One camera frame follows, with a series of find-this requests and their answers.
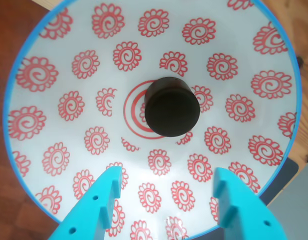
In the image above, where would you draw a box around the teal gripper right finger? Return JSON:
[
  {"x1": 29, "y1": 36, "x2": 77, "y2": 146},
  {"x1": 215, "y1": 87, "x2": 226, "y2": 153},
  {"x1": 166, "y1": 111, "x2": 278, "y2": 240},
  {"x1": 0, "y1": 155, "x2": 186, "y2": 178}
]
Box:
[{"x1": 212, "y1": 167, "x2": 289, "y2": 240}]

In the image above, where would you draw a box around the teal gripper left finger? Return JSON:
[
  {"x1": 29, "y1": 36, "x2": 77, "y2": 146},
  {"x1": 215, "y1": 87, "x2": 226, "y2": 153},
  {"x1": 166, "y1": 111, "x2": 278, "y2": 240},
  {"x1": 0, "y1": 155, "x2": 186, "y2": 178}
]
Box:
[{"x1": 48, "y1": 165, "x2": 123, "y2": 240}]

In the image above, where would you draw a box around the black cylinder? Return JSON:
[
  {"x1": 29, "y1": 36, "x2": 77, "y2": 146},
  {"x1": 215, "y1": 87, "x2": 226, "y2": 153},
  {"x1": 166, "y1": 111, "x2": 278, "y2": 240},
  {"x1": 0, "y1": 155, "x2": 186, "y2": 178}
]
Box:
[{"x1": 143, "y1": 76, "x2": 201, "y2": 138}]

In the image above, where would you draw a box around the white bowl with red flowers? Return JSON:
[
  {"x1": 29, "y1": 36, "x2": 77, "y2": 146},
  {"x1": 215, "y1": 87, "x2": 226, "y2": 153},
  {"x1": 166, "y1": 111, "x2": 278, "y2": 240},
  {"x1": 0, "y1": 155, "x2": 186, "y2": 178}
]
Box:
[{"x1": 2, "y1": 0, "x2": 302, "y2": 240}]

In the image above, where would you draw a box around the dark blue grey pad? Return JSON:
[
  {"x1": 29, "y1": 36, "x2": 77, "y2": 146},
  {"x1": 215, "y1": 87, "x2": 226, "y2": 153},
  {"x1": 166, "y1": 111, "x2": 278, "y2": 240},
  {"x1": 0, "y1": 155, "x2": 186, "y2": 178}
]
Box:
[{"x1": 258, "y1": 156, "x2": 300, "y2": 209}]

